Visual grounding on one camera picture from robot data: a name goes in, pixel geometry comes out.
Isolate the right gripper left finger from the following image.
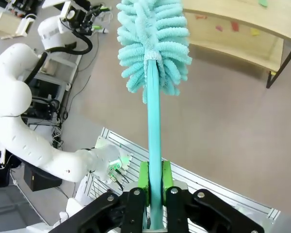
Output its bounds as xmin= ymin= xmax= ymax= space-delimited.
xmin=50 ymin=161 xmax=151 ymax=233

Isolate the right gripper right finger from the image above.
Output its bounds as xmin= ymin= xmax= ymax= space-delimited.
xmin=162 ymin=160 xmax=265 ymax=233

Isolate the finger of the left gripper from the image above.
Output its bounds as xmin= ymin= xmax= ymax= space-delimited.
xmin=91 ymin=24 xmax=110 ymax=33
xmin=94 ymin=3 xmax=112 ymax=12

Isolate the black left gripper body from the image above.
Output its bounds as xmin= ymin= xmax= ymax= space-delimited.
xmin=74 ymin=6 xmax=94 ymax=33

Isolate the teal microfiber duster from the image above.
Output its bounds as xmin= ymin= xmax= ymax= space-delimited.
xmin=116 ymin=0 xmax=193 ymax=230

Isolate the black frame wooden shelf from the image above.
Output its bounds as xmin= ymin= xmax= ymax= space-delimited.
xmin=181 ymin=0 xmax=291 ymax=89

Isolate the white housing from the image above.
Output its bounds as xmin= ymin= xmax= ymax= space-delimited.
xmin=59 ymin=178 xmax=89 ymax=220

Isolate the white plastic stand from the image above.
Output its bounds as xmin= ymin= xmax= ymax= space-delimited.
xmin=16 ymin=14 xmax=37 ymax=37

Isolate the cream cardboard box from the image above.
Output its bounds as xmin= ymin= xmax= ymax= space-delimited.
xmin=0 ymin=11 xmax=19 ymax=39

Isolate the metal equipment rack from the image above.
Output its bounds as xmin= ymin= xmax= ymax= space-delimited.
xmin=21 ymin=55 xmax=78 ymax=127

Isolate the black box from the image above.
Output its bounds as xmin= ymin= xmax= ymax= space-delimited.
xmin=23 ymin=166 xmax=63 ymax=192

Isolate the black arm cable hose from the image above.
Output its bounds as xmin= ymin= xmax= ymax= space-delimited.
xmin=24 ymin=30 xmax=93 ymax=84

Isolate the aluminium base plate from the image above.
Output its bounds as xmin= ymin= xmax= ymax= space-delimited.
xmin=82 ymin=126 xmax=281 ymax=233

